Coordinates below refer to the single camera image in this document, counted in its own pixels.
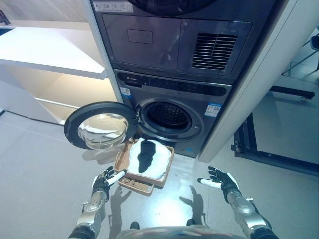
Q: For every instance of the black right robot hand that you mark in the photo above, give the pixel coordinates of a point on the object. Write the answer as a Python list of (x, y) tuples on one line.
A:
[(225, 183)]

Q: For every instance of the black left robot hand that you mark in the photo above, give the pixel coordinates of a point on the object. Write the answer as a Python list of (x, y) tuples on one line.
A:
[(101, 184)]

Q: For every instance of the black garment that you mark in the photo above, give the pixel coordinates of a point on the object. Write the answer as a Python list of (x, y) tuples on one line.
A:
[(147, 155)]

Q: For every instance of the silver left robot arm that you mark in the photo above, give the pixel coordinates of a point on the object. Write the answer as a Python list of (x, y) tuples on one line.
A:
[(91, 209)]

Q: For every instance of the brown wicker laundry basket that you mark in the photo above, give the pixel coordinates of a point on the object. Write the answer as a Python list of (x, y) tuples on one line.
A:
[(122, 161)]

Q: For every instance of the black right robot foot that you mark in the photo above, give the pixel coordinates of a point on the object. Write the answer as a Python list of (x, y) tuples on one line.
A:
[(191, 222)]

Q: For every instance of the round glass washer door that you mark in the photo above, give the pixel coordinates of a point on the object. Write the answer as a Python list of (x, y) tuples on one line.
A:
[(99, 127)]

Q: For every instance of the white cloth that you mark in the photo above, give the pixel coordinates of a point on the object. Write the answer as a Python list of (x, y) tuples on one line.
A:
[(162, 159)]

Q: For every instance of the blue white QR label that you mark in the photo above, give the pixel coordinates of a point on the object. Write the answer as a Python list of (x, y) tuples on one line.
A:
[(213, 109)]

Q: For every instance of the small blue energy label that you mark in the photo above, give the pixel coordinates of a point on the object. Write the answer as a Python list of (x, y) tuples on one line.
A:
[(125, 91)]

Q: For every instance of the white shelf unit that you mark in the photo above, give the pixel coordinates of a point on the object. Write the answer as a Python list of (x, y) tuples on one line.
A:
[(49, 54)]

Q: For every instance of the grey stacked dryer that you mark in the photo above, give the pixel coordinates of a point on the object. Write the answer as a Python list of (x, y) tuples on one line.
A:
[(149, 37)]

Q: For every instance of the black chair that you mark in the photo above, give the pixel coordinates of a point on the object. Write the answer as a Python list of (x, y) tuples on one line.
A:
[(315, 42)]

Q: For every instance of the white dryer instruction label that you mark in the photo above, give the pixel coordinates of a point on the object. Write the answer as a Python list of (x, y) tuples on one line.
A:
[(113, 6)]

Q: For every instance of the black metal floor frame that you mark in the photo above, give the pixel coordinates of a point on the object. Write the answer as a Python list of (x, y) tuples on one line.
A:
[(249, 144)]

